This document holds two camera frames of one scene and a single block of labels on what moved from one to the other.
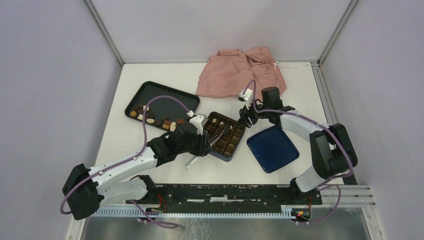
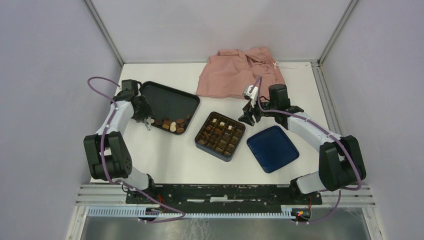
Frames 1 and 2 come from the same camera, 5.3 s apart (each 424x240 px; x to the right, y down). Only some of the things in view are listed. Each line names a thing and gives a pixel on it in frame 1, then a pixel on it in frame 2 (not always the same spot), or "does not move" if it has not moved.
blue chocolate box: [224, 134] does not move
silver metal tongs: [213, 142] -> [148, 123]
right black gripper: [244, 120] does not move
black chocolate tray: [163, 112] does not move
